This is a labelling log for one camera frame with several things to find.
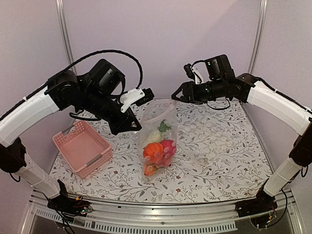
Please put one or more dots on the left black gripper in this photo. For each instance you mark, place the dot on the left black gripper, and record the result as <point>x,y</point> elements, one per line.
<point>128,119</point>

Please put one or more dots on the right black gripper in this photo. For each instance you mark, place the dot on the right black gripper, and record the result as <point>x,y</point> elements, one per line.
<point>186,86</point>

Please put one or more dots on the clear zip top bag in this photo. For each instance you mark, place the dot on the clear zip top bag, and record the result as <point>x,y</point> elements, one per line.
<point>152,116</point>

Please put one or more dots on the white garlic toy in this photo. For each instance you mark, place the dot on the white garlic toy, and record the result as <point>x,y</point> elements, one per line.
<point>157,135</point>

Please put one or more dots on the red apple toy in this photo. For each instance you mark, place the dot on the red apple toy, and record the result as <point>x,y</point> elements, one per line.
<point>169,148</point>

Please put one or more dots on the orange green papaya toy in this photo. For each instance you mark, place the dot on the orange green papaya toy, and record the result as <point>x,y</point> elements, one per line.
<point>149,169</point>

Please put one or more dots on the orange red mango toy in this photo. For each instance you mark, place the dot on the orange red mango toy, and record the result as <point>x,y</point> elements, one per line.
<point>164,162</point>

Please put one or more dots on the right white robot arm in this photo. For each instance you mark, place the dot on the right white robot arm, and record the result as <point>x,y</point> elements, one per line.
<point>257,92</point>

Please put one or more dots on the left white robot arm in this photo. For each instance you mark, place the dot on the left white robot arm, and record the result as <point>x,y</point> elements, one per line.
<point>91,92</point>

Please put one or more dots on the pink plastic basket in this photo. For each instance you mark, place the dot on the pink plastic basket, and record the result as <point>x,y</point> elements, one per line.
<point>84,149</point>

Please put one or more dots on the floral tablecloth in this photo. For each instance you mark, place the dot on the floral tablecloth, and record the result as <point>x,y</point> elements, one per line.
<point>218,158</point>

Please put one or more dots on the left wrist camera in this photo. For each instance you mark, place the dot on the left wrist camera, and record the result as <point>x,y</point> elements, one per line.
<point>135,96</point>

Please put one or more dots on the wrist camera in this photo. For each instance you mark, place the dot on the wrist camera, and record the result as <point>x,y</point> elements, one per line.
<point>135,96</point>
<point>193,73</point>

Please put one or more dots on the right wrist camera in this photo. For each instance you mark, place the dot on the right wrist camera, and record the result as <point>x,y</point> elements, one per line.
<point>193,73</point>

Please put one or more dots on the front aluminium rail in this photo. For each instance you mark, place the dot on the front aluminium rail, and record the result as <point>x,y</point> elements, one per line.
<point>121,217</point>

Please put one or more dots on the right aluminium frame post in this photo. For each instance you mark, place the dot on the right aluminium frame post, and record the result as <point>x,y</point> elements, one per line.
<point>258,35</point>

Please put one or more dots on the aluminium frame post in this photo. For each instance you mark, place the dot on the aluminium frame post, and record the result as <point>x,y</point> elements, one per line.
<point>64,30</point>
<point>258,35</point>

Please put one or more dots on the left aluminium frame post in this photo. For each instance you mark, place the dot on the left aluminium frame post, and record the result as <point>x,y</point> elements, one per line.
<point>64,30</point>

